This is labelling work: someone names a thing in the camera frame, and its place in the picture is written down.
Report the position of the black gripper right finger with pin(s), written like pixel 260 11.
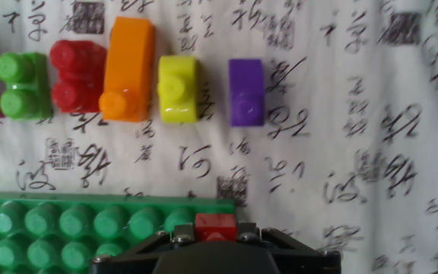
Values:
pixel 247 233

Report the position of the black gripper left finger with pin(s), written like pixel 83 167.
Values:
pixel 183 233

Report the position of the small red one-stud block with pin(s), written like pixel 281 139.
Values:
pixel 215 226

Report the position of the purple one-stud block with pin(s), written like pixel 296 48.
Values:
pixel 246 93

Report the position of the green studded baseplate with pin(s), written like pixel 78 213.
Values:
pixel 70 228

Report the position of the beige calligraphy print cloth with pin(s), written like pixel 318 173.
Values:
pixel 337 133

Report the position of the lime one-stud block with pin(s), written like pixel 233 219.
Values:
pixel 178 89

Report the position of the orange long one-stud block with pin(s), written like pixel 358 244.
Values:
pixel 127 72

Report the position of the red two-stud block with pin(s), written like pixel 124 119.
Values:
pixel 76 76

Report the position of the green two-stud block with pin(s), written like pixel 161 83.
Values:
pixel 23 85

